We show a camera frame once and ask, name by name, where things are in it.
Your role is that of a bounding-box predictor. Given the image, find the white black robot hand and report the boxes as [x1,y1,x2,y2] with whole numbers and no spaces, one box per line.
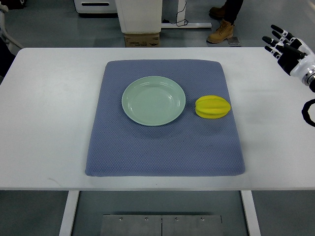
[262,25,315,86]

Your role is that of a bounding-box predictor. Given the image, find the yellow starfruit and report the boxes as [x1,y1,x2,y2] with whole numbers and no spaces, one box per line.
[195,95,231,119]

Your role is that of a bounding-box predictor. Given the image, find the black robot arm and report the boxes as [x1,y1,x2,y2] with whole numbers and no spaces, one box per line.
[307,74,315,93]

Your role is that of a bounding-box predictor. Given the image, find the grey floor plate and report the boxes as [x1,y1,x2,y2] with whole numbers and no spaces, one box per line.
[227,37,241,47]

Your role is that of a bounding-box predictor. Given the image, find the light green plate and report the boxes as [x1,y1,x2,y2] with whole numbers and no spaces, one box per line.
[121,76,186,126]

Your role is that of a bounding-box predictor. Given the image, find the tan work boot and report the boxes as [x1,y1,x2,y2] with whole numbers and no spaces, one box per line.
[209,5,226,20]
[206,19,234,44]

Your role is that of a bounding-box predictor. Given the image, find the person dark trousers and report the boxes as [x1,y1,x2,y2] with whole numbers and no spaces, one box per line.
[223,0,243,25]

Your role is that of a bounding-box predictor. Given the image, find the white desk foot bar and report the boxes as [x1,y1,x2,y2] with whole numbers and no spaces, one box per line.
[161,23,212,29]

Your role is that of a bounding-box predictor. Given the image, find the blue textured mat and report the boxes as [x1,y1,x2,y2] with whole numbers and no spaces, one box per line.
[85,59,245,177]

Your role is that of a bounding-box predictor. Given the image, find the cardboard box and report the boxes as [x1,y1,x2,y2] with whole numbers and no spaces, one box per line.
[124,33,160,48]

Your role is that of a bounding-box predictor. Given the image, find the white right table leg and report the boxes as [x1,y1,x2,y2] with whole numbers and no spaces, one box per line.
[241,190,261,236]

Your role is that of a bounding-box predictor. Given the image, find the white table leg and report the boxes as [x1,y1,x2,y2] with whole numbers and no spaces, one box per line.
[241,190,261,236]
[59,190,80,236]

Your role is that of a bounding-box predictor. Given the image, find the white cabinet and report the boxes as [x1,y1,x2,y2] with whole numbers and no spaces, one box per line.
[115,0,162,34]

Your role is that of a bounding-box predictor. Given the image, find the white machine with slot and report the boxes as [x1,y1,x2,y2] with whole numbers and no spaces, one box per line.
[73,0,117,15]

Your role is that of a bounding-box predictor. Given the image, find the white left table leg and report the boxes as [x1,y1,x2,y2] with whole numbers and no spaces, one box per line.
[59,190,80,236]

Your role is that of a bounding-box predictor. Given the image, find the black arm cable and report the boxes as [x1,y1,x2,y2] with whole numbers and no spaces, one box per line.
[301,99,315,127]

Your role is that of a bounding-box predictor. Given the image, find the black floor cable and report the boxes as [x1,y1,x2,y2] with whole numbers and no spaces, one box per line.
[162,0,189,27]

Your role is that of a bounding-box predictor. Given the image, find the metal base plate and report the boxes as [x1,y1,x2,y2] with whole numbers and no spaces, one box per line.
[100,214,223,236]

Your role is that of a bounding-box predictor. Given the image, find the white chair frame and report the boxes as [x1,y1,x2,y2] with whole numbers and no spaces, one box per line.
[0,0,25,50]

